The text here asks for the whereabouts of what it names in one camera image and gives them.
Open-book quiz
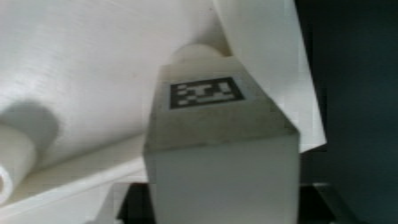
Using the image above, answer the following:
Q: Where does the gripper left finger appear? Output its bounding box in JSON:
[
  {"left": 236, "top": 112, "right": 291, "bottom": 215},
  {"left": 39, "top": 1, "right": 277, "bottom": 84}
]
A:
[{"left": 96, "top": 182, "right": 149, "bottom": 224}]

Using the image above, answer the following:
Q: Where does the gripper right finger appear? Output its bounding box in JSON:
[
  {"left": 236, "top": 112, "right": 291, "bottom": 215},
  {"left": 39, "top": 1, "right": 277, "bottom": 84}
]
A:
[{"left": 298, "top": 183, "right": 355, "bottom": 224}]

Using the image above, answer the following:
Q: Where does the white table leg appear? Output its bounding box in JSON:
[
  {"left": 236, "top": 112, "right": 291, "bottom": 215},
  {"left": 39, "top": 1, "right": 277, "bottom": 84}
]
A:
[{"left": 144, "top": 44, "right": 300, "bottom": 224}]

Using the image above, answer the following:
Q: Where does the white square tabletop part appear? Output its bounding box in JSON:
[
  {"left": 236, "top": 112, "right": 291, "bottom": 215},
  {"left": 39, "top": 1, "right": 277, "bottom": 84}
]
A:
[{"left": 0, "top": 0, "right": 325, "bottom": 224}]

